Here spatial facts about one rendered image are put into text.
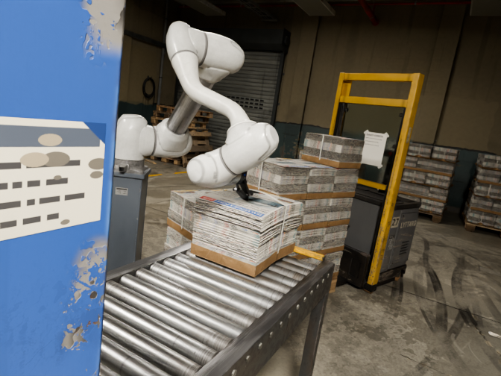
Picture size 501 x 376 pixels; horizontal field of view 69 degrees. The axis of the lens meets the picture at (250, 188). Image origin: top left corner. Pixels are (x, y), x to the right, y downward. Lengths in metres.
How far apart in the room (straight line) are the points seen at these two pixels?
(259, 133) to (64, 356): 0.91
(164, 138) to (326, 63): 7.68
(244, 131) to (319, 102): 8.15
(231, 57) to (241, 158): 0.58
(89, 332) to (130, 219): 1.72
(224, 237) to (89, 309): 1.16
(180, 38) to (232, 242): 0.76
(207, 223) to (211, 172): 0.32
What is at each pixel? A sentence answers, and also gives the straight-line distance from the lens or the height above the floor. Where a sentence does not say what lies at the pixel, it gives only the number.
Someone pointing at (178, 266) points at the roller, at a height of 0.79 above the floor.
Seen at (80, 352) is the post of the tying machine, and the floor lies 1.24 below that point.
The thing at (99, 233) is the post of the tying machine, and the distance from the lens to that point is 0.17.
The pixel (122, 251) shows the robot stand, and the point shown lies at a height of 0.60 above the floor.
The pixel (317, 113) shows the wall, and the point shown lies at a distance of 9.17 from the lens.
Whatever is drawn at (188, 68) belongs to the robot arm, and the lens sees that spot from 1.36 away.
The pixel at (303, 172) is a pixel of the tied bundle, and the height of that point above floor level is 1.03.
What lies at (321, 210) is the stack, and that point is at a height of 0.74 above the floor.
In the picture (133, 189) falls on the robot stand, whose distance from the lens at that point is 1.85.
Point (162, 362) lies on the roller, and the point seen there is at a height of 0.79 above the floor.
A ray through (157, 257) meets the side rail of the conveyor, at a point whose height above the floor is 0.80.
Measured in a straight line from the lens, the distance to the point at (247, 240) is 1.27.
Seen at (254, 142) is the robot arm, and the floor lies 1.28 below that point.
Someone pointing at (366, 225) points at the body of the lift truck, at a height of 0.53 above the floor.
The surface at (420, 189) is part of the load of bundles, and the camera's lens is 7.08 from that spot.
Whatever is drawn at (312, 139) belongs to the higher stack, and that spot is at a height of 1.24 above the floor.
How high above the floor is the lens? 1.35
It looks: 11 degrees down
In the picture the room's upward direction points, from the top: 8 degrees clockwise
